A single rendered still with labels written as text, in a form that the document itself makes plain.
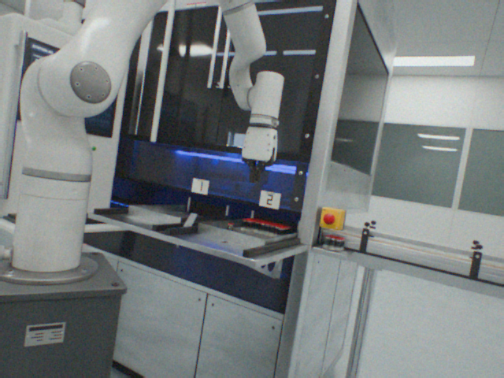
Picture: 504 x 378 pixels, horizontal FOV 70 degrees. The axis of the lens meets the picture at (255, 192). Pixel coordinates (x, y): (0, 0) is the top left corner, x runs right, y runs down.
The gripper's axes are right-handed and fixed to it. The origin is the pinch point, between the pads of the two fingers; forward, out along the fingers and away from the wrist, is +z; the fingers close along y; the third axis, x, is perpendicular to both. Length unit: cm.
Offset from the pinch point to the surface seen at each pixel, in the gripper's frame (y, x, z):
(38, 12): 178, -29, -76
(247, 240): 0.1, -2.1, 20.4
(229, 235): 7.0, -2.1, 20.2
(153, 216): 40.6, -2.3, 20.5
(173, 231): 20.3, 9.9, 20.9
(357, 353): -33, -43, 61
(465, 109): -56, -488, -139
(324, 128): -10.4, -28.1, -21.0
